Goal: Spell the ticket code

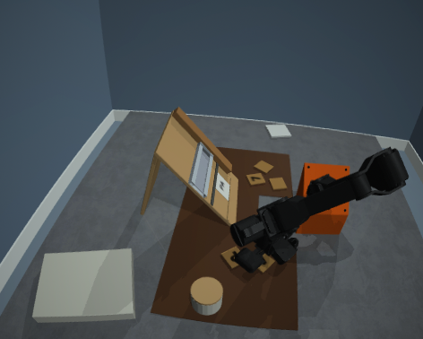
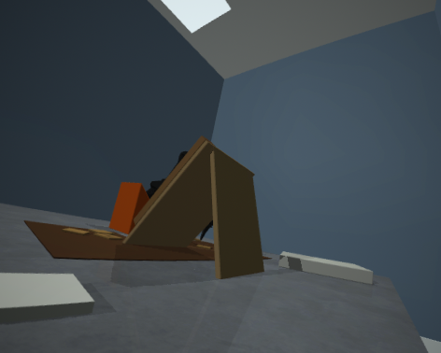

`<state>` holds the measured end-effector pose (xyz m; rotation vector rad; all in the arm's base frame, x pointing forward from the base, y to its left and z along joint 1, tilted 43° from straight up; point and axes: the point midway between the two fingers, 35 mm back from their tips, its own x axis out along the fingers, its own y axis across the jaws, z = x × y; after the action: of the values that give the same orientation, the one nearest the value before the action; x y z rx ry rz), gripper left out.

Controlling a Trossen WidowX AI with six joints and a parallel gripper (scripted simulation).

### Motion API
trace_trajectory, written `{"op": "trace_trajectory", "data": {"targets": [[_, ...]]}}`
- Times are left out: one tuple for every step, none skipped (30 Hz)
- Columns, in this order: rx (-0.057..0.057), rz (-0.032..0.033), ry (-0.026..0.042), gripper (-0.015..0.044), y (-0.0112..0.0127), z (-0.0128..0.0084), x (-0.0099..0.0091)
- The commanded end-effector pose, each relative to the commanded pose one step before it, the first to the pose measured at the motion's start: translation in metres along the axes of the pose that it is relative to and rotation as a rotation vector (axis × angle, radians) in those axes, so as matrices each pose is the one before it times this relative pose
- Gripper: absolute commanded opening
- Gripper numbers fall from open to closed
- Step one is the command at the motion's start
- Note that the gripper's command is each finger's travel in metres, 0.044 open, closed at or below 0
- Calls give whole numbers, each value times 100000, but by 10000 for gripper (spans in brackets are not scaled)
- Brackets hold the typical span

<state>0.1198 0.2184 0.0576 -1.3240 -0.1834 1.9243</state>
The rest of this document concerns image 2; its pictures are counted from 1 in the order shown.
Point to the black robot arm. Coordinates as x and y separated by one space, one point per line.
155 185

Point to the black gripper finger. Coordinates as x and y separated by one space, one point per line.
204 231

